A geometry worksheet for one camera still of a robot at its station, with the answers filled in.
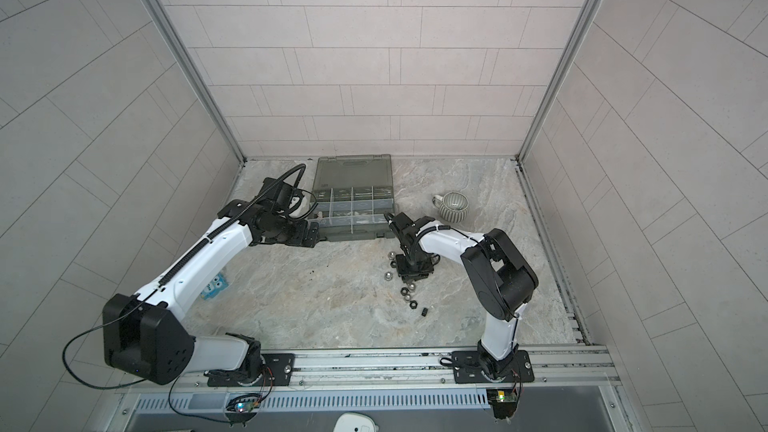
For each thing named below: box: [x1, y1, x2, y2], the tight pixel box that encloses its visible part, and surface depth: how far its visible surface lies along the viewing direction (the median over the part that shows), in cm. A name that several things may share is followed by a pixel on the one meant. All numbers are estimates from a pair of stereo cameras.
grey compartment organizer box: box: [309, 154, 396, 242], surface depth 103 cm
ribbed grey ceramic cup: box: [432, 191, 469, 223], surface depth 102 cm
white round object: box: [333, 412, 379, 432], surface depth 64 cm
